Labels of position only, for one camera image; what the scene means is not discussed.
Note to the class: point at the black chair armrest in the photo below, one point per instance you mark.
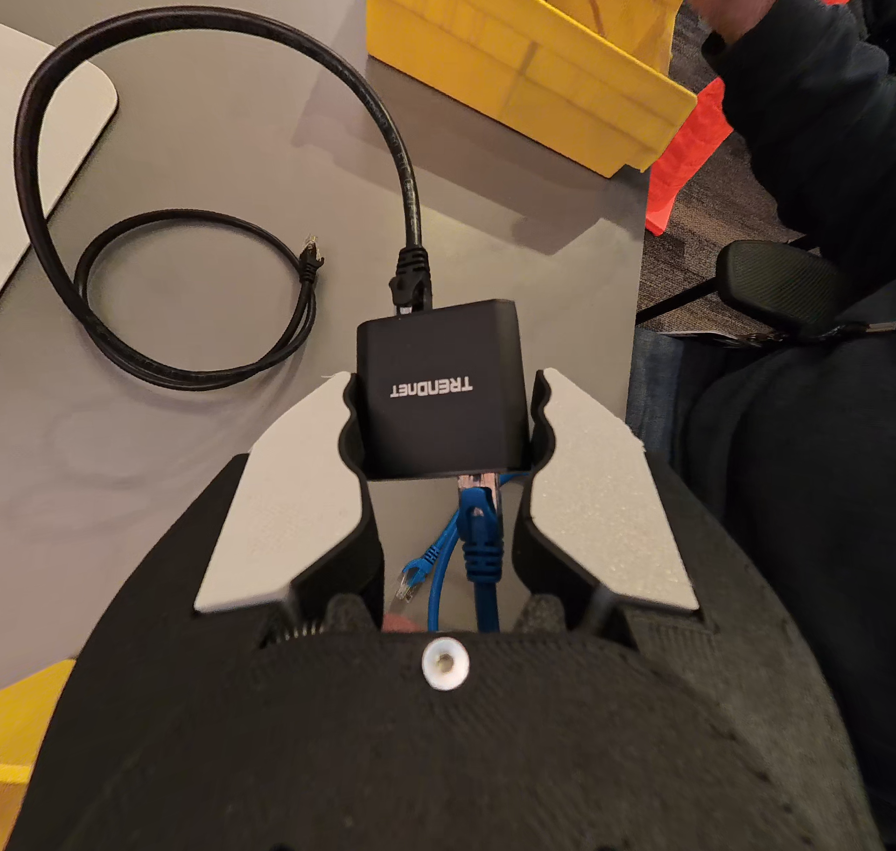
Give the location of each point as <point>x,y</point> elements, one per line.
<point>777,284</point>

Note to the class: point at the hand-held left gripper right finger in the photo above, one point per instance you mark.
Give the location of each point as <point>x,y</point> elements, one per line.
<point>609,501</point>

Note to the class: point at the orange traffic cone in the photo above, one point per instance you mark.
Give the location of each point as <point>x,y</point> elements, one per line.
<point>682,165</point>

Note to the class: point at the person's dark jacket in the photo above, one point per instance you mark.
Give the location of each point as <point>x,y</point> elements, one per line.
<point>805,480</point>

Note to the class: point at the white sign stand base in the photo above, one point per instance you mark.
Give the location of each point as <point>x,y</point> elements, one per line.
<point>77,116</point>

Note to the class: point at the yellow plastic bin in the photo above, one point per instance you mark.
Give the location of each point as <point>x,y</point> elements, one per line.
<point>21,725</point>
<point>490,46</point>

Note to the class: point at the black network switch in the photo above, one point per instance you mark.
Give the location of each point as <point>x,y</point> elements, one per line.
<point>441,431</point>

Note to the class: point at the person's right forearm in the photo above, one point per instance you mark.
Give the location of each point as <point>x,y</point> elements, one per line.
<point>805,95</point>

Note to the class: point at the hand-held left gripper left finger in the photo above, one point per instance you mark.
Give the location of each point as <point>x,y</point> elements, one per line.
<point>280,501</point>

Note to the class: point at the person's blue jeans leg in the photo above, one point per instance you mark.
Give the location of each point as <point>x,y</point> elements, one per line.
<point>658,389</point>

